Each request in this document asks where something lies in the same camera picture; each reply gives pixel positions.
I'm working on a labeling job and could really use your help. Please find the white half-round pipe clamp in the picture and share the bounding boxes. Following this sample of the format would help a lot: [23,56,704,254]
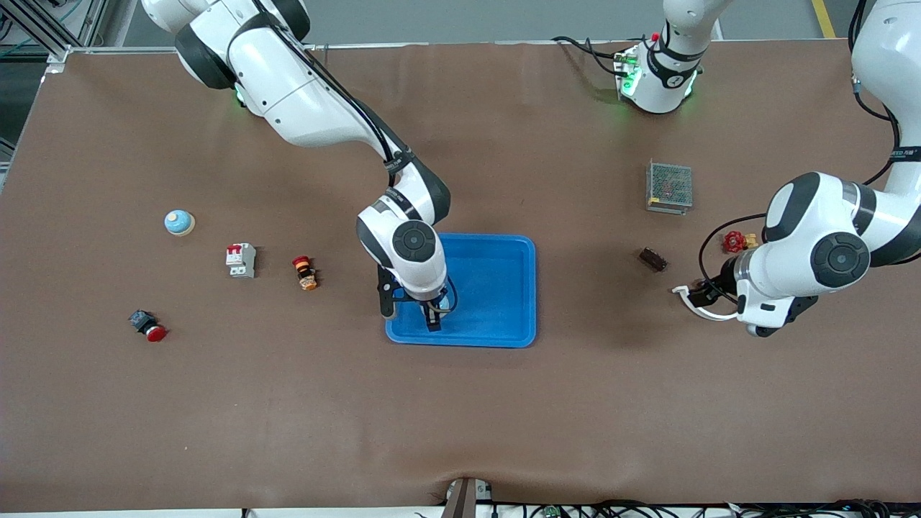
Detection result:
[671,284,742,322]

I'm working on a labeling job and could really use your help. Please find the blue plastic tray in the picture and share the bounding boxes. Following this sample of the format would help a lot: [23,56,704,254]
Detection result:
[385,232,537,349]

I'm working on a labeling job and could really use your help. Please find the brown table mat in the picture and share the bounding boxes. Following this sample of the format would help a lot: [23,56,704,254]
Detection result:
[0,40,921,513]

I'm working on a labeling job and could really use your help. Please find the metal mesh power supply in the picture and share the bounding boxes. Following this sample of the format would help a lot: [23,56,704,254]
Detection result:
[645,160,694,215]

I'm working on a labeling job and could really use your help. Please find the white red circuit breaker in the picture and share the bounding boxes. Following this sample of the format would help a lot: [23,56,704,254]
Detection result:
[225,243,257,279]

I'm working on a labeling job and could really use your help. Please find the red mushroom push button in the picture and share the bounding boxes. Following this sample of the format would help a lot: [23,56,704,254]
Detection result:
[128,309,168,343]

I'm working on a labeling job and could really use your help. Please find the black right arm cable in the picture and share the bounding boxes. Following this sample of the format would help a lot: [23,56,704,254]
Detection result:
[252,0,459,315]

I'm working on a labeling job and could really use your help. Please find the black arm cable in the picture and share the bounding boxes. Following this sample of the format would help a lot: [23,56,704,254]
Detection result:
[699,0,900,288]
[252,0,459,315]

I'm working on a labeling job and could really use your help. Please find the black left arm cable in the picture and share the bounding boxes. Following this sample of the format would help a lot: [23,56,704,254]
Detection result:
[699,0,900,288]

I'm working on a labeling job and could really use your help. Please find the orange emergency stop switch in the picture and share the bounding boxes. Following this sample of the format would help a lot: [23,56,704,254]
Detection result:
[292,255,319,291]

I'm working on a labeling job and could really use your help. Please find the dark camera mount bracket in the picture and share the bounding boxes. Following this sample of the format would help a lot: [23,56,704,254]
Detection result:
[440,477,494,518]

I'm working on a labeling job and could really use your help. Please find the black cable bundle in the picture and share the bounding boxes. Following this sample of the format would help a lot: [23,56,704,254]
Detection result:
[414,499,893,518]

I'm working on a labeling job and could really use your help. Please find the silver table edge rail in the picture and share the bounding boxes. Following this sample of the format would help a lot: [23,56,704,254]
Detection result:
[68,41,652,53]

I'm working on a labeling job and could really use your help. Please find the black arm base cables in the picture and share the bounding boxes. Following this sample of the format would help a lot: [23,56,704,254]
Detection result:
[550,35,628,77]

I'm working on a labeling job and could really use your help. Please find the aluminium frame post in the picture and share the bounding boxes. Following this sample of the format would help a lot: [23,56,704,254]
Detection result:
[0,0,109,73]

